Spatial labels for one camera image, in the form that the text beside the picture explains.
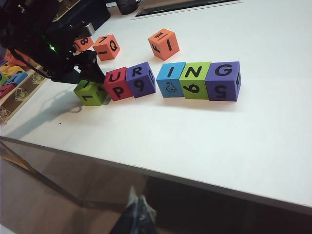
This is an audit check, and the red foam block Z P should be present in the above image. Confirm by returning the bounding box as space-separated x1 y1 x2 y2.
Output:
103 66 134 102

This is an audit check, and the gold patterned block box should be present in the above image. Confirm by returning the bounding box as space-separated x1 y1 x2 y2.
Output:
0 48 48 125

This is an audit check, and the purple foam block G 5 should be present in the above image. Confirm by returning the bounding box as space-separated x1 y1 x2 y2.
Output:
204 60 242 102

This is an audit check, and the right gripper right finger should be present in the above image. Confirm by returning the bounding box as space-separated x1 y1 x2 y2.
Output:
139 195 158 234

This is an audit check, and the green foam block N 9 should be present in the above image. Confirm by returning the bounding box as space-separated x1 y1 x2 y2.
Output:
179 61 212 100

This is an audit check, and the green foam block T key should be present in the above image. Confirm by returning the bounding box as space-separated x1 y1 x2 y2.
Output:
73 79 108 107

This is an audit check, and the orange foam block B C 8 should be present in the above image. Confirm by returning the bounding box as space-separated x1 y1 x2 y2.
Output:
73 36 95 52

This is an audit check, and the blue foam letter block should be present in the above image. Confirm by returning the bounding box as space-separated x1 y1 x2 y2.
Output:
3 72 29 86

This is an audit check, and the orange foam letter block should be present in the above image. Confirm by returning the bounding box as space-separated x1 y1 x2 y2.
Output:
4 48 30 68

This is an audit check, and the orange foam block Q 7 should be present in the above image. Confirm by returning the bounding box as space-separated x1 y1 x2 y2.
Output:
92 34 121 61

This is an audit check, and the black mug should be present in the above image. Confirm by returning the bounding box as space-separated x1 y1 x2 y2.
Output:
115 0 140 16

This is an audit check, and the blue foam block fish I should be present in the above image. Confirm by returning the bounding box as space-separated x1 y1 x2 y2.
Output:
156 61 187 98

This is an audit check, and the purple foam block 9 D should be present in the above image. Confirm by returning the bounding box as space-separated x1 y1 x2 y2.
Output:
125 61 156 99

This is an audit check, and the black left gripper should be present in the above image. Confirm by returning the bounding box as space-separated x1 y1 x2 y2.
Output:
31 46 106 85

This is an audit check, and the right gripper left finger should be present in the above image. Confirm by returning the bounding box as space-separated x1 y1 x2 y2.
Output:
111 187 140 234

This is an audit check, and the orange foam block xylophone F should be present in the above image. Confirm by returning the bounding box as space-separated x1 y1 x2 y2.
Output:
148 28 180 61

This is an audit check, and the yellow foam letter block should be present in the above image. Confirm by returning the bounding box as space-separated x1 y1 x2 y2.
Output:
0 62 26 78

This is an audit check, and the red foam letter block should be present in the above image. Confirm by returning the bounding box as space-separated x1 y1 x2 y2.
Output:
0 82 17 99

